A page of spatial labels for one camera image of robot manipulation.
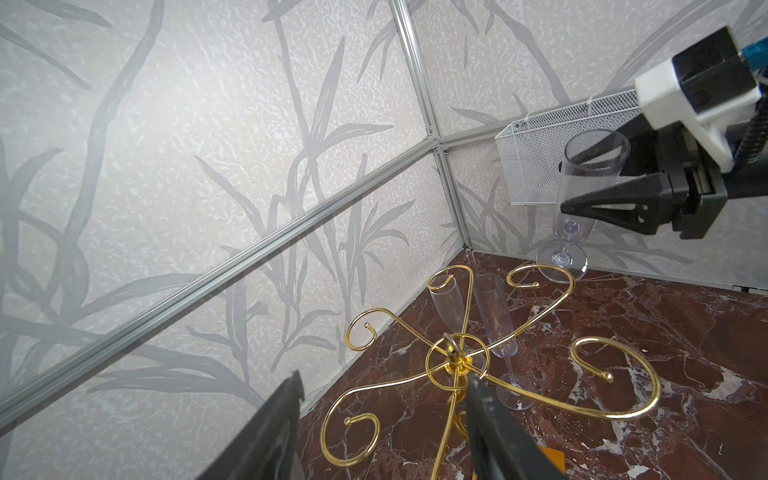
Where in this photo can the gold wire glass rack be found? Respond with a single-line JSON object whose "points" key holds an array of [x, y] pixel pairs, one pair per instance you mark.
{"points": [[451, 360]]}

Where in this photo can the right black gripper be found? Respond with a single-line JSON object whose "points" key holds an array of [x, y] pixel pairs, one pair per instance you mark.
{"points": [[688, 192]]}

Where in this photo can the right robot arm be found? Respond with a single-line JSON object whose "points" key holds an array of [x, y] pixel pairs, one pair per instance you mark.
{"points": [[748, 139]]}

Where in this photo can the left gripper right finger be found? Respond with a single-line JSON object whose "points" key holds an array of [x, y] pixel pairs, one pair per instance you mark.
{"points": [[500, 447]]}

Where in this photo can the yellow wooden rack base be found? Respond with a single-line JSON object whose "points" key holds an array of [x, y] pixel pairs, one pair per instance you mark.
{"points": [[552, 462]]}

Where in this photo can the aluminium frame struts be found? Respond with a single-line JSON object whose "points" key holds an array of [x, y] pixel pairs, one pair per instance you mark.
{"points": [[138, 136]]}

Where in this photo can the round wine glass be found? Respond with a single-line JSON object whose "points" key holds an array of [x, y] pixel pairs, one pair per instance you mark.
{"points": [[448, 301]]}

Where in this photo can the white wire mesh basket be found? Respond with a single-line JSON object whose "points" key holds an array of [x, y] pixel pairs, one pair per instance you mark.
{"points": [[531, 148]]}

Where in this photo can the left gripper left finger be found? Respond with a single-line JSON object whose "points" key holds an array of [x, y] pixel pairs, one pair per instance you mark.
{"points": [[264, 448]]}

